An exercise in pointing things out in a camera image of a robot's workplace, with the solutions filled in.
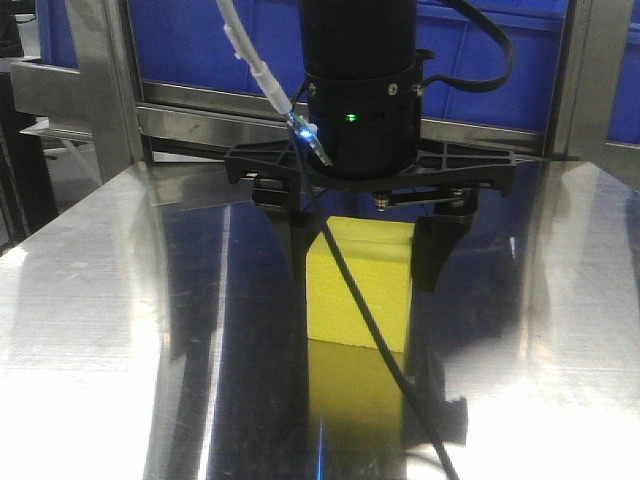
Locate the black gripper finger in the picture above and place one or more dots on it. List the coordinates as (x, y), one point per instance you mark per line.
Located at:
(295, 228)
(436, 236)

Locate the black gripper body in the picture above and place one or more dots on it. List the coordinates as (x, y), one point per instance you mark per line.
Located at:
(368, 140)

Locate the steel workstation shelf frame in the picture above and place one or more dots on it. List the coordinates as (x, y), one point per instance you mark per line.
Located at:
(105, 90)

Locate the yellow foam block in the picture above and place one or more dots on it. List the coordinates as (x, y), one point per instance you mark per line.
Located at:
(378, 255)

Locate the large blue plastic bin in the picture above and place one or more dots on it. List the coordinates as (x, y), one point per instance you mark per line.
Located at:
(183, 42)

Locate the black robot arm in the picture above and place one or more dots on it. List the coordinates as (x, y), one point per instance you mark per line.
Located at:
(346, 40)

